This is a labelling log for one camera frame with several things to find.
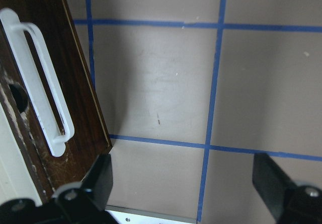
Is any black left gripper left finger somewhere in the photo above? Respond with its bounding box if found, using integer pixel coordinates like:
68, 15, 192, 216
80, 154, 113, 210

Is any dark wooden drawer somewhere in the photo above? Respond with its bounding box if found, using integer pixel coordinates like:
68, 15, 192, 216
1, 0, 112, 204

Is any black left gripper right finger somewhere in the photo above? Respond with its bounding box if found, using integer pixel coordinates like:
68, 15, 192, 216
252, 153, 293, 219

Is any white drawer handle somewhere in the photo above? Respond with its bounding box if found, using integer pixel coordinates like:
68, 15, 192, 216
1, 8, 75, 157

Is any cream plastic storage box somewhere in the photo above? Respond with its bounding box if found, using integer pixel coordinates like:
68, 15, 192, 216
1, 108, 42, 205

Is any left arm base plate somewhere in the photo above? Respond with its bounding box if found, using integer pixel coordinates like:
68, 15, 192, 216
105, 205, 197, 224

